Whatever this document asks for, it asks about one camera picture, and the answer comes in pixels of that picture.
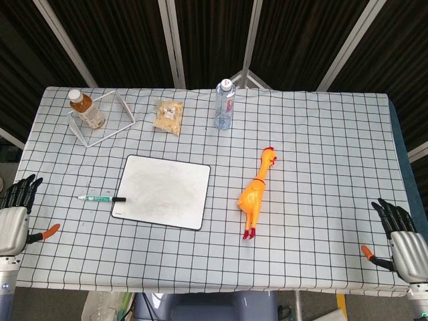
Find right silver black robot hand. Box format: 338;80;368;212
360;197;428;284

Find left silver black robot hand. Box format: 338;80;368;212
0;173;62;257

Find green whiteboard marker black cap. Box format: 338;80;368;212
78;195;127;203

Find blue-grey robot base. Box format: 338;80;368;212
133;290;278;321

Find white whiteboard black rim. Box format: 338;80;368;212
111;154;211;231

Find white paper sheet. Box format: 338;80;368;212
322;307;349;321

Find clear plastic bag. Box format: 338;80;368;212
82;290;134;321

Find white black-checked tablecloth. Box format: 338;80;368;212
0;86;413;298

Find amber tea bottle white cap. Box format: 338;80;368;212
68;89;106;130

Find dark folding screen panel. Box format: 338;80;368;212
247;0;379;91
167;0;258;90
0;0;98;151
320;0;428;175
43;0;178;88

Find orange rubber chicken toy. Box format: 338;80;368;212
237;146;279;240

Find clear bag of beige snacks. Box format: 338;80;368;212
152;98;185;137

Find clear water bottle white cap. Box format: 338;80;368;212
213;78;237;130

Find white wire mesh rack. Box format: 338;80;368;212
68;89;136;148

